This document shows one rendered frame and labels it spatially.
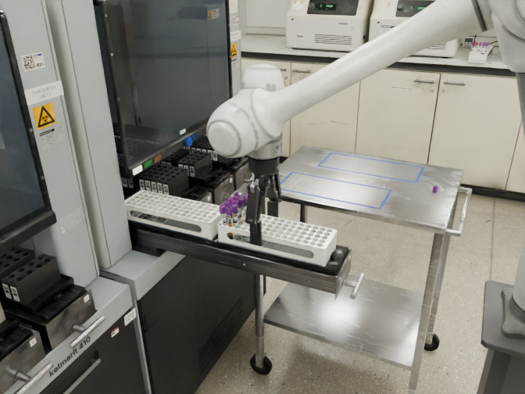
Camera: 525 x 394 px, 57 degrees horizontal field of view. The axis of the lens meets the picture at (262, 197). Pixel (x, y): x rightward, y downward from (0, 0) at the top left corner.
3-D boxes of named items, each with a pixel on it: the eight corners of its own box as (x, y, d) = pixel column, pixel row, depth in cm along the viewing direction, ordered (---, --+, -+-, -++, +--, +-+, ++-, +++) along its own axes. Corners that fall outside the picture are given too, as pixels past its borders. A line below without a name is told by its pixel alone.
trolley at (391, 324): (248, 372, 192) (242, 187, 156) (294, 305, 229) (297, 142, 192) (419, 437, 165) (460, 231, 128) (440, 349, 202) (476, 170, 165)
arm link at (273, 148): (288, 128, 115) (287, 151, 118) (254, 123, 119) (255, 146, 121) (273, 140, 108) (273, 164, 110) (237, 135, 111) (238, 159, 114)
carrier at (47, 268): (55, 276, 113) (50, 255, 110) (62, 278, 112) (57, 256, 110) (14, 306, 104) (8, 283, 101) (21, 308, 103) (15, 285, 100)
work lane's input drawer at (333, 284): (112, 242, 142) (107, 216, 138) (141, 221, 153) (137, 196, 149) (352, 306, 115) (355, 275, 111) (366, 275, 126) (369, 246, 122)
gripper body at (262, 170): (270, 162, 111) (271, 198, 115) (284, 150, 118) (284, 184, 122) (241, 158, 114) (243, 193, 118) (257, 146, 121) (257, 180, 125)
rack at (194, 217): (123, 222, 139) (119, 203, 137) (144, 207, 147) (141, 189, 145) (211, 244, 128) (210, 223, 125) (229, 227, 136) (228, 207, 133)
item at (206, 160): (208, 167, 170) (206, 152, 168) (212, 169, 170) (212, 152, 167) (190, 180, 161) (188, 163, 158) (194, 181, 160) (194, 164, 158)
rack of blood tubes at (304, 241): (217, 245, 128) (216, 224, 125) (234, 227, 136) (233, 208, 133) (324, 270, 116) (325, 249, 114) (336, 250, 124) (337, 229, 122)
